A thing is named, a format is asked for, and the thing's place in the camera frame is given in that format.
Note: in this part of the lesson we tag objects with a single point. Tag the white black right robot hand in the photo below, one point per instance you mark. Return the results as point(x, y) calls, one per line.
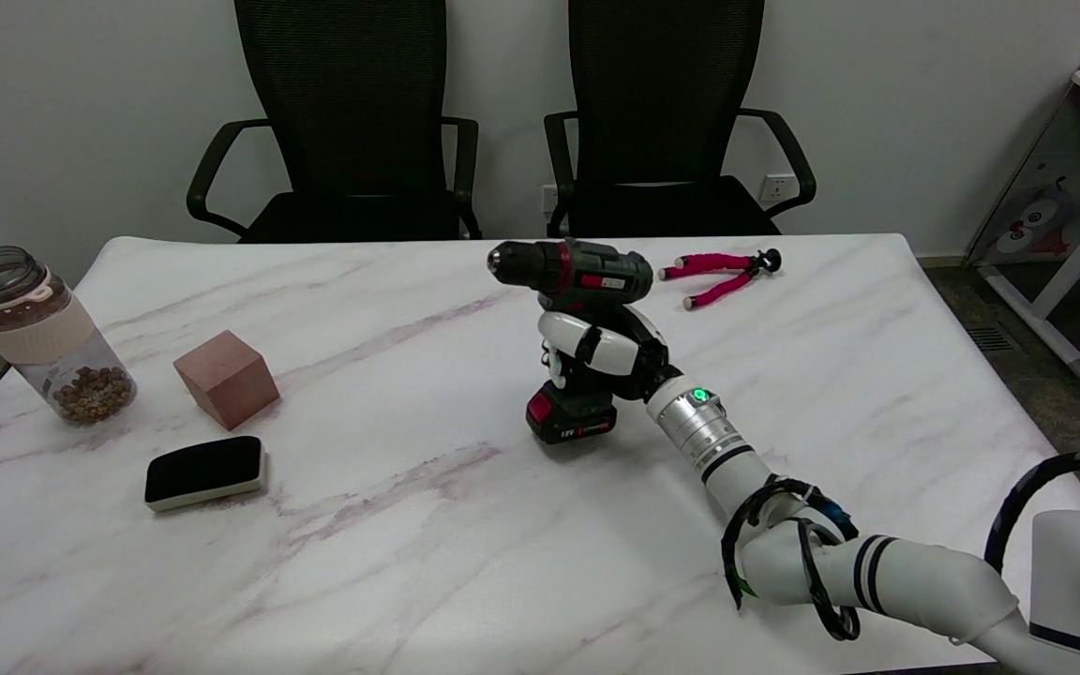
point(610, 352)

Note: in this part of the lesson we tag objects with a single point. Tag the grey panel with cartoon print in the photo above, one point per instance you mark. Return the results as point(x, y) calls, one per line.
point(1037, 187)

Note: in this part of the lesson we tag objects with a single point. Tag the black mesh office chair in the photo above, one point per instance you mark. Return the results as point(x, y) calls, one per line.
point(662, 103)
point(352, 103)

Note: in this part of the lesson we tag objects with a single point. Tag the white wall power outlet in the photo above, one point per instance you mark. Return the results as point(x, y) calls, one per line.
point(777, 189)
point(548, 197)

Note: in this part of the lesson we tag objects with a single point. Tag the pink flexible mini tripod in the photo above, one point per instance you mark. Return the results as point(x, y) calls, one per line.
point(718, 265)

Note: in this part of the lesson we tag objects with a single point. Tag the dark green power screwdriver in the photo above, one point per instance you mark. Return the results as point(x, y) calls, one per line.
point(596, 272)

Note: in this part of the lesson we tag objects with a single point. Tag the reddish wooden cube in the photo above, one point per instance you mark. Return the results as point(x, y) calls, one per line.
point(226, 377)

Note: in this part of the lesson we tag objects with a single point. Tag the white side desk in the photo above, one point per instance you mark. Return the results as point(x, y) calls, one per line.
point(1079, 258)

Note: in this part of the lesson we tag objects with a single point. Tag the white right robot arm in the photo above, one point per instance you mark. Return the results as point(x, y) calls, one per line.
point(887, 567)

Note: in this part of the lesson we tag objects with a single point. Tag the clear jar with nuts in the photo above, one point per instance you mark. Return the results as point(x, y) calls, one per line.
point(43, 337)

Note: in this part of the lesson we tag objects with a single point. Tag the black whiteboard eraser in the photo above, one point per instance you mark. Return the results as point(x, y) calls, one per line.
point(204, 469)

